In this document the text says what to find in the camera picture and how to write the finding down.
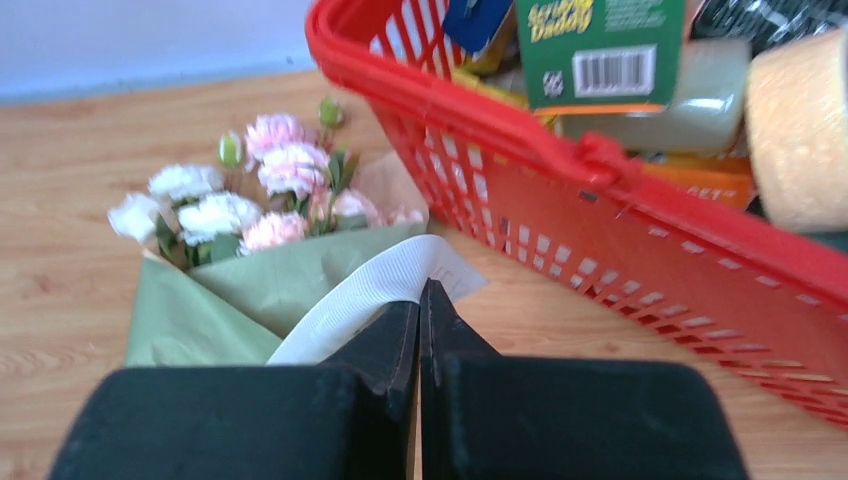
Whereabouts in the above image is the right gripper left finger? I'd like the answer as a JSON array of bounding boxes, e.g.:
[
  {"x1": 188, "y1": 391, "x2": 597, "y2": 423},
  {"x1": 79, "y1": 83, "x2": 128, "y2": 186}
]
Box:
[{"x1": 50, "y1": 302, "x2": 419, "y2": 480}]

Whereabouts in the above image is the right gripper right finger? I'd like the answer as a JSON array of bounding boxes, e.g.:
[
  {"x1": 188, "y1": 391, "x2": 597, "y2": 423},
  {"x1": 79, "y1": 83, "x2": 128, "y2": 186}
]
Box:
[{"x1": 419, "y1": 280, "x2": 749, "y2": 479}]

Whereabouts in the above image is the cream printed ribbon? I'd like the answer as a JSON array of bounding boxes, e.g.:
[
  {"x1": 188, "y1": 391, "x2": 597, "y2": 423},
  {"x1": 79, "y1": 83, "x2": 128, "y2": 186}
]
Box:
[{"x1": 267, "y1": 234, "x2": 487, "y2": 366}]

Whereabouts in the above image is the green wrapping paper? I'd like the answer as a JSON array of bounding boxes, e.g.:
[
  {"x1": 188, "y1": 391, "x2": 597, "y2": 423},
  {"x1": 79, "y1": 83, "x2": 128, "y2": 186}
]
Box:
[{"x1": 124, "y1": 223, "x2": 426, "y2": 367}]

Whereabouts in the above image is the pink and white flower bunch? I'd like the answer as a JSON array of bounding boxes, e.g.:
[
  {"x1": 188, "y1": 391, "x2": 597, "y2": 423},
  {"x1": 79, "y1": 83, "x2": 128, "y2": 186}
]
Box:
[{"x1": 107, "y1": 96, "x2": 428, "y2": 270}]

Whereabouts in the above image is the red plastic shopping basket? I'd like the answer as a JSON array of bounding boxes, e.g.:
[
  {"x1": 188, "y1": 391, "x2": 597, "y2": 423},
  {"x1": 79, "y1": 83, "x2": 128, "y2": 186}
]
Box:
[{"x1": 304, "y1": 1, "x2": 847, "y2": 428}]

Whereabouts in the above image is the green sponge box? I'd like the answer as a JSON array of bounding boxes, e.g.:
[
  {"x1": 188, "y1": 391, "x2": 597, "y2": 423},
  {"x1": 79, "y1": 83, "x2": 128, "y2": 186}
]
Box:
[{"x1": 514, "y1": 0, "x2": 687, "y2": 115}]

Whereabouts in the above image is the blue razor box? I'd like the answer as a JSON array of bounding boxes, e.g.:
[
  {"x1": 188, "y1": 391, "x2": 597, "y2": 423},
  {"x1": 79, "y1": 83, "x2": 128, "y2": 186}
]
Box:
[{"x1": 442, "y1": 0, "x2": 513, "y2": 54}]

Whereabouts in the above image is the beige masking tape roll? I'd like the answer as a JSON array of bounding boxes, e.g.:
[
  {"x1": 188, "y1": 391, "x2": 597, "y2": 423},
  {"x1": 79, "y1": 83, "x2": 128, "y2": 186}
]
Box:
[{"x1": 745, "y1": 28, "x2": 847, "y2": 232}]

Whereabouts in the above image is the dark foil packet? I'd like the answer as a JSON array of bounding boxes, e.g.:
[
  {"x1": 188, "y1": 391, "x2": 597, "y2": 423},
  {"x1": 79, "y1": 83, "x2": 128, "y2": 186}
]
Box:
[{"x1": 690, "y1": 0, "x2": 847, "y2": 56}]

